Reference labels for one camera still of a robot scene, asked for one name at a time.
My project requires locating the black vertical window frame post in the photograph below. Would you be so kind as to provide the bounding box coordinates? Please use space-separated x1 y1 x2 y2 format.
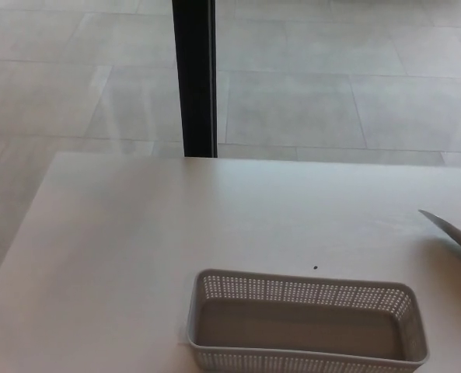
171 0 218 159

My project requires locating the grey perforated plastic basket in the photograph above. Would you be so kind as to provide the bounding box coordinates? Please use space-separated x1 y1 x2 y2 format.
186 268 429 373

